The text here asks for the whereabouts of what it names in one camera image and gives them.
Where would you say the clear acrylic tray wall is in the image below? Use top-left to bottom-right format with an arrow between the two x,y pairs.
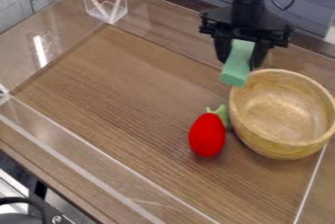
0,84 -> 218,224

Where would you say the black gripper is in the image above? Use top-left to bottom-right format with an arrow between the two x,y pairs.
198,7 -> 293,69

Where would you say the green rectangular block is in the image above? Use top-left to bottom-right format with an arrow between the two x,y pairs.
220,40 -> 254,87

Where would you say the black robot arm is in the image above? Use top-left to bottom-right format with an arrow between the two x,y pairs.
198,0 -> 296,69

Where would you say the black cable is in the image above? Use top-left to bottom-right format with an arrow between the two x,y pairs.
0,196 -> 56,224

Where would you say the clear acrylic corner bracket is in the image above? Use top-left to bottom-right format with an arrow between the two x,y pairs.
83,0 -> 128,24

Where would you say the red plush strawberry toy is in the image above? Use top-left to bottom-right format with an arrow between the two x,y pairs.
189,105 -> 230,157

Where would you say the brown wooden bowl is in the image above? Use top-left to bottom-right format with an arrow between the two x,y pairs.
229,68 -> 335,160

